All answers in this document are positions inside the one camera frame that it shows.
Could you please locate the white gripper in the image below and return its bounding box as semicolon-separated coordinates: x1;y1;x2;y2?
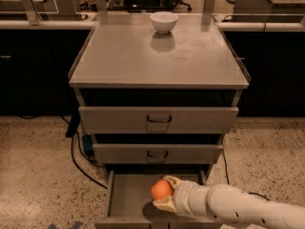
152;176;211;217

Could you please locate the orange fruit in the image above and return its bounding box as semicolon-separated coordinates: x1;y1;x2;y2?
151;179;173;200

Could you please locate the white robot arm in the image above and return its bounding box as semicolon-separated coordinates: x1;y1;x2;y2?
151;176;305;229

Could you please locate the grey open bottom drawer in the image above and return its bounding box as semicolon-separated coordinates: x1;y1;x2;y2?
94;170;222;229

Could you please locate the grey middle drawer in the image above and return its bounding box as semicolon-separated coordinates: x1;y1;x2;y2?
93;144;222;164

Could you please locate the grey metal drawer cabinet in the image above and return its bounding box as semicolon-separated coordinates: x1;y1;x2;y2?
70;14;249;175

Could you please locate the grey top drawer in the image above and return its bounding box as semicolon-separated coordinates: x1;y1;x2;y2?
79;106;238;134

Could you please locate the blue power box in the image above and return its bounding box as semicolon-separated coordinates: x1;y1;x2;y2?
82;135;94;156

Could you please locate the white ceramic bowl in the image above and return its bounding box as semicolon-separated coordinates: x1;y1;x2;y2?
151;11;178;33

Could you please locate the steel table back right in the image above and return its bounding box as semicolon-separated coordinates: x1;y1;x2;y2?
233;0;305;16

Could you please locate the steel table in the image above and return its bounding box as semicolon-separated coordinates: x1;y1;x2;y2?
0;0;82;21
233;0;305;16

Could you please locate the steel table back left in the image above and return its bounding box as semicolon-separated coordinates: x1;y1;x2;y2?
0;0;82;21

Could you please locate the black cable right floor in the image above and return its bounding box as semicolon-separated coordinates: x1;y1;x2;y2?
221;149;271;202

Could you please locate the black cable floor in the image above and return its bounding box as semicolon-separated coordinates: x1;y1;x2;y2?
221;149;271;202
60;114;109;191

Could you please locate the black cable left floor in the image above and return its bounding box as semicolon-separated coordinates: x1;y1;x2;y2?
60;114;109;191

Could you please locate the white counter rail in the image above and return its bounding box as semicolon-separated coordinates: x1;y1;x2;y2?
0;20;305;32

